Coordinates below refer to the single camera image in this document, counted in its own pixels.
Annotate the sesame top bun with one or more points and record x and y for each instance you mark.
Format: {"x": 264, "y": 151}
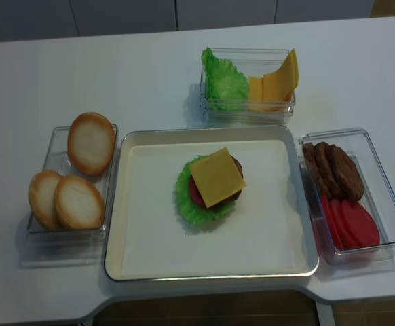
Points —
{"x": 41, "y": 198}

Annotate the yellow cheese on burger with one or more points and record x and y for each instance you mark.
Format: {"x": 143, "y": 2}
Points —
{"x": 217, "y": 177}

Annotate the green lettuce on burger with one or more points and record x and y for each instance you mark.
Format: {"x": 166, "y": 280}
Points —
{"x": 189, "y": 209}

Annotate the green lettuce leaf in container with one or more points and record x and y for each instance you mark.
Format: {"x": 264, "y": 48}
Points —
{"x": 226, "y": 86}

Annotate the clear lettuce and cheese container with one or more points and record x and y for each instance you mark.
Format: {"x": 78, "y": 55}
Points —
{"x": 256, "y": 63}

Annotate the small orange cheese slice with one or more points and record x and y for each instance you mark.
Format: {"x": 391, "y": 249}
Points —
{"x": 255, "y": 88}

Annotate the leaning yellow cheese slices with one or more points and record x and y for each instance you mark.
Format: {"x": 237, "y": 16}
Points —
{"x": 280, "y": 83}

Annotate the red tomato on burger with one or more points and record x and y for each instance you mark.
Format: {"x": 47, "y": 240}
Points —
{"x": 195, "y": 194}

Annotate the white rectangular serving tray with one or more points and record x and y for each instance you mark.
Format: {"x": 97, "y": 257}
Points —
{"x": 267, "y": 234}

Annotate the upright bun half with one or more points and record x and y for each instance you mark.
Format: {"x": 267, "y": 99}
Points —
{"x": 91, "y": 143}

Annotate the brown meat patty left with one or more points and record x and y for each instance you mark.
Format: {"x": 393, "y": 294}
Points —
{"x": 310, "y": 161}

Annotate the front right bun half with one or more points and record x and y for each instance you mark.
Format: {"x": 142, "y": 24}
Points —
{"x": 78, "y": 204}

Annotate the brown meat patty middle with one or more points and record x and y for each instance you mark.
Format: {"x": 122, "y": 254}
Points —
{"x": 326, "y": 172}

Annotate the clear bun container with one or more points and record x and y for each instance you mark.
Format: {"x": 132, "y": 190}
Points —
{"x": 57, "y": 159}

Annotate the red tomato slice middle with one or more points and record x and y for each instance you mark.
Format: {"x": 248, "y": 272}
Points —
{"x": 344, "y": 239}

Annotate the clear patty and tomato container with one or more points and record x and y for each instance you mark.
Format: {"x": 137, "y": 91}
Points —
{"x": 378, "y": 198}

